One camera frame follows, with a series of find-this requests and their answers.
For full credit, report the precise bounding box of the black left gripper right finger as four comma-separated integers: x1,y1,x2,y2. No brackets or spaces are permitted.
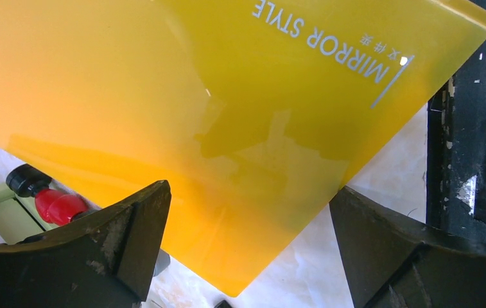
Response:
329,187,486,307

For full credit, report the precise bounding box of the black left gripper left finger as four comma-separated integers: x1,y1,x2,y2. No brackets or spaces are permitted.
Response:
0,180,171,307

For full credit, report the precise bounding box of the yellow plastic clip folder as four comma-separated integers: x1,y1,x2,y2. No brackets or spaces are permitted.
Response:
0,1,486,296

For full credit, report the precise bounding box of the small blue glue bottle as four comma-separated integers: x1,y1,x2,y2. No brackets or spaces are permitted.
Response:
153,249,171,277

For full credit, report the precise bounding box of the red and black dumbbell toy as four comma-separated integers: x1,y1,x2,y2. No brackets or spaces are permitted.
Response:
0,148,98,226

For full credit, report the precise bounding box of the green metal drawer cabinet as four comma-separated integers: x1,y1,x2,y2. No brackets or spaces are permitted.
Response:
0,184,56,244

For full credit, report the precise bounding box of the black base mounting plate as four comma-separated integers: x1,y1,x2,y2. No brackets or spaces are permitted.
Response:
426,1,486,243

